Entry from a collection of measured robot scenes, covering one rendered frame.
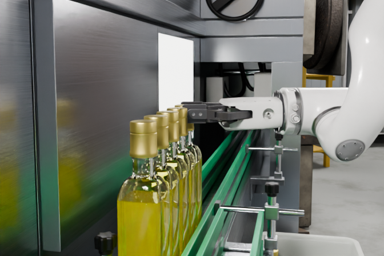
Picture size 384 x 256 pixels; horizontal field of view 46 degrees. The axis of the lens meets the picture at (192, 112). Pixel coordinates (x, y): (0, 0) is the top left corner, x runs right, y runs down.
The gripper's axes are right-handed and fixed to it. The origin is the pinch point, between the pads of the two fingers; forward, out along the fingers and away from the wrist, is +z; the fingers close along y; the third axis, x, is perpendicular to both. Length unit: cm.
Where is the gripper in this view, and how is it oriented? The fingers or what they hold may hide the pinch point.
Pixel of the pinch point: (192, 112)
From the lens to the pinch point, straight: 79.9
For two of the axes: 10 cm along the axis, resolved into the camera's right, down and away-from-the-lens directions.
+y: -0.8, -1.0, 9.9
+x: 0.0, -9.9, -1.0
